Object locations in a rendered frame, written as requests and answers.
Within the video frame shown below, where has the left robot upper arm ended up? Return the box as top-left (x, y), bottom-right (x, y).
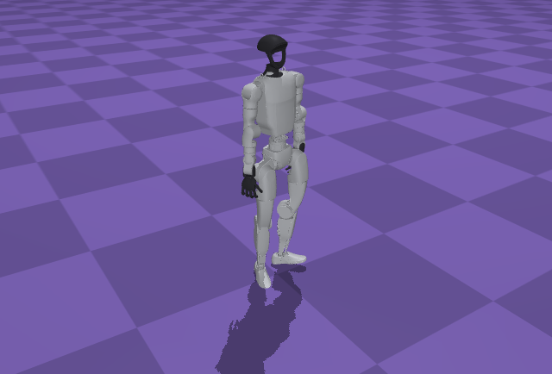
top-left (289, 71), bottom-right (307, 122)

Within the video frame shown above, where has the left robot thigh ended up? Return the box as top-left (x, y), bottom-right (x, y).
top-left (277, 147), bottom-right (309, 219)

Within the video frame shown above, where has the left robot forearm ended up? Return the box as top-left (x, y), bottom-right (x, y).
top-left (293, 117), bottom-right (306, 149)

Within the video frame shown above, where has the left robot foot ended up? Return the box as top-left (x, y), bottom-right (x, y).
top-left (272, 252), bottom-right (307, 265)

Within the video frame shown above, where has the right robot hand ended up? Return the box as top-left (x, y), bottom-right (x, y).
top-left (241, 166), bottom-right (262, 198)

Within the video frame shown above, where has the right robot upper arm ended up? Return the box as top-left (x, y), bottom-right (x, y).
top-left (241, 81), bottom-right (263, 139)

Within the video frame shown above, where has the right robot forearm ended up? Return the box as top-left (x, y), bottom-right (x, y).
top-left (242, 127), bottom-right (257, 175)

